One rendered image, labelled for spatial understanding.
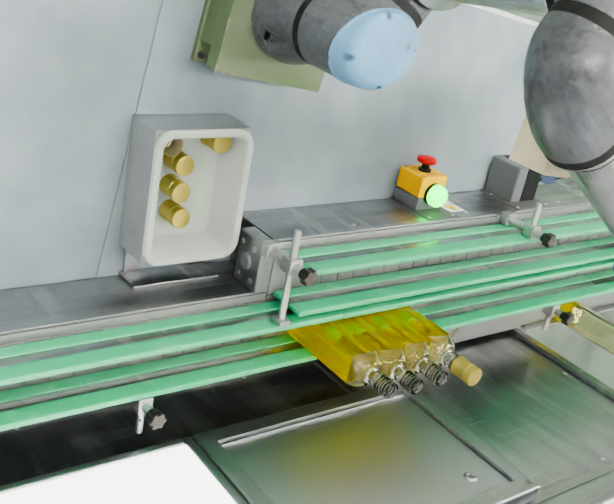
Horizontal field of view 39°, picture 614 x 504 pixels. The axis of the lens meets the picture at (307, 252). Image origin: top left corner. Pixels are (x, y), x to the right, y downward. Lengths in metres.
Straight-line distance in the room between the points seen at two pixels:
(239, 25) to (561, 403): 1.01
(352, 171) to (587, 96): 0.87
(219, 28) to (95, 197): 0.33
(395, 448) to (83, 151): 0.70
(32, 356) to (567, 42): 0.82
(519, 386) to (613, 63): 1.10
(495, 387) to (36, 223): 0.97
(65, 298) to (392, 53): 0.62
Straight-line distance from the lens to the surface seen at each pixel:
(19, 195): 1.36
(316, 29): 1.25
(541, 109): 0.91
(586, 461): 1.72
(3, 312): 1.36
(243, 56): 1.37
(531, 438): 1.73
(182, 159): 1.38
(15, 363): 1.28
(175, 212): 1.41
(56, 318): 1.35
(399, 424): 1.58
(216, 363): 1.46
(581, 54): 0.88
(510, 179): 1.93
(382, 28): 1.20
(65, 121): 1.35
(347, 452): 1.48
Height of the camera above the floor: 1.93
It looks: 44 degrees down
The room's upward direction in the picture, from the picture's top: 126 degrees clockwise
